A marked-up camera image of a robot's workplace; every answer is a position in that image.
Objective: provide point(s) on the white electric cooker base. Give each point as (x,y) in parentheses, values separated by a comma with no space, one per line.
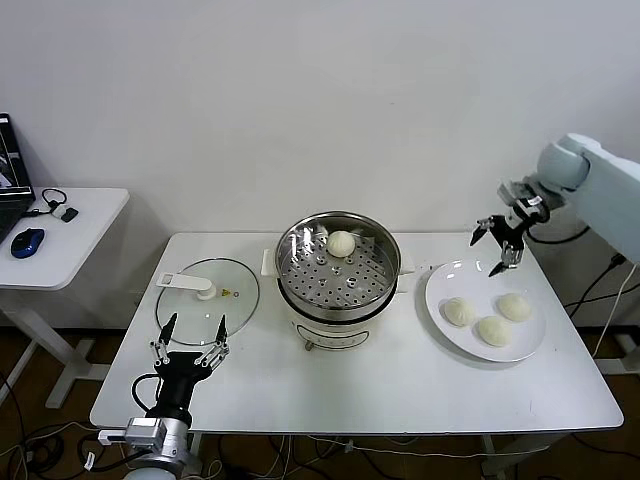
(330,332)

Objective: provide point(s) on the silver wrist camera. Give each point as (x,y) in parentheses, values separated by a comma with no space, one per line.
(511,193)
(142,432)

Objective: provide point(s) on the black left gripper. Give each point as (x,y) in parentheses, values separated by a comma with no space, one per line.
(177,375)

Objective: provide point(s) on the small black white dongle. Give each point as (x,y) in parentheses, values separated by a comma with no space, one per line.
(71,215)

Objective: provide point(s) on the steel steamer basket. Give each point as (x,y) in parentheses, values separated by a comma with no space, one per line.
(340,285)

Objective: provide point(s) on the white round plate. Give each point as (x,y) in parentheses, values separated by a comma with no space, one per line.
(450,345)

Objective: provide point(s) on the blue computer mouse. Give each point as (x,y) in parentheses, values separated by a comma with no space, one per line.
(27,241)

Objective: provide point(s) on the white steamed baozi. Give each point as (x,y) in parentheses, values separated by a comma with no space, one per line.
(514,306)
(494,331)
(341,244)
(459,312)

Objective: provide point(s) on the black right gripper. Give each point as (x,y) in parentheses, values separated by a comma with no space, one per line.
(515,225)

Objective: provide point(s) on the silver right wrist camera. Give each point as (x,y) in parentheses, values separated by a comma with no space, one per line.
(511,193)

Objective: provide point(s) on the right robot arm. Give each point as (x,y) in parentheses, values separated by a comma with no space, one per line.
(600,190)

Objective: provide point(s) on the white side table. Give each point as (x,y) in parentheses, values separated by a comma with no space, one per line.
(85,240)

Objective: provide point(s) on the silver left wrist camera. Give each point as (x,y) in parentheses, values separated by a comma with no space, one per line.
(142,432)

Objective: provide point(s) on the black laptop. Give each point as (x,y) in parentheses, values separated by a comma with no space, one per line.
(10,210)

